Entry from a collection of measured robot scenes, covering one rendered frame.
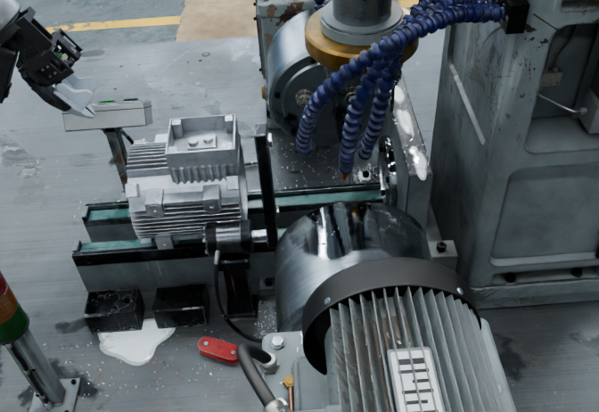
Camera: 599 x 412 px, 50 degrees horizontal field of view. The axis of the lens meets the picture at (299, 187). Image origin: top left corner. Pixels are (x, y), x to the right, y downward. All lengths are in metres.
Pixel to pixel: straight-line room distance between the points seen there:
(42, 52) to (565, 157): 0.84
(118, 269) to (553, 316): 0.85
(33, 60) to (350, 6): 0.52
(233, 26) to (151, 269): 2.35
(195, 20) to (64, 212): 2.18
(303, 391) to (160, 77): 1.35
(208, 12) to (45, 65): 2.58
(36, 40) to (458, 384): 0.84
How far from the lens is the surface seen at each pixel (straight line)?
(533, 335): 1.30
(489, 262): 1.19
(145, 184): 1.17
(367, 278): 0.62
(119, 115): 1.38
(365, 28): 0.98
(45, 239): 1.55
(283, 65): 1.33
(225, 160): 1.12
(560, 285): 1.29
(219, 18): 3.60
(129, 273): 1.32
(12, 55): 1.16
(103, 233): 1.40
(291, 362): 0.80
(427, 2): 0.88
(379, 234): 0.92
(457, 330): 0.61
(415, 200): 1.08
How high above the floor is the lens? 1.84
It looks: 43 degrees down
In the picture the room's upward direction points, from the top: 4 degrees counter-clockwise
